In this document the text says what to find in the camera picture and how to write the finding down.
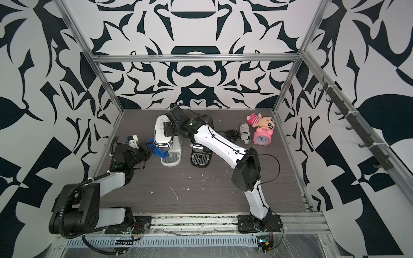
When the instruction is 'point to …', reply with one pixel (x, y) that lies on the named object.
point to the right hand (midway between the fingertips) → (166, 126)
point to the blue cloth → (156, 150)
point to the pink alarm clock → (262, 137)
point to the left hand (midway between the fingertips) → (156, 139)
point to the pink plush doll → (258, 121)
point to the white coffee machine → (171, 145)
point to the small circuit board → (264, 243)
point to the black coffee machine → (201, 155)
